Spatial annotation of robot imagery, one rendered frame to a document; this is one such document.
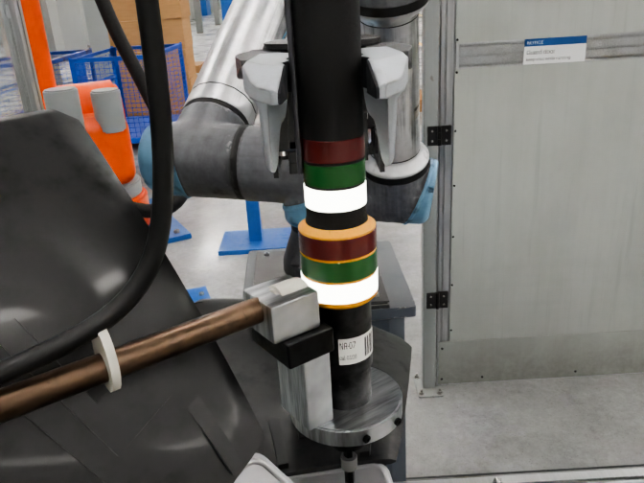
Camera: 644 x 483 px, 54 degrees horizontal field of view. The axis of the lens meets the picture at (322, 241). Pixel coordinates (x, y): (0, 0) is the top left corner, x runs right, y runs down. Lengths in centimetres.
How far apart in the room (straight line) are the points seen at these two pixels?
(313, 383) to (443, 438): 205
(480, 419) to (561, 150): 101
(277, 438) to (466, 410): 207
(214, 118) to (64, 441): 40
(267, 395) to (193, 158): 24
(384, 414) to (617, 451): 211
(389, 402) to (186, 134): 35
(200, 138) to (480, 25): 165
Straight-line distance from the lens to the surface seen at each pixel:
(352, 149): 32
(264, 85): 30
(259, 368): 56
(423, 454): 233
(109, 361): 30
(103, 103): 419
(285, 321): 33
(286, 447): 49
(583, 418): 259
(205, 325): 32
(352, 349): 37
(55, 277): 34
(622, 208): 250
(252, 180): 60
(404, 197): 108
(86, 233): 35
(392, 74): 31
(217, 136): 62
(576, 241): 248
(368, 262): 34
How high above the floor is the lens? 152
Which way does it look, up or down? 22 degrees down
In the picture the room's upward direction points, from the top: 4 degrees counter-clockwise
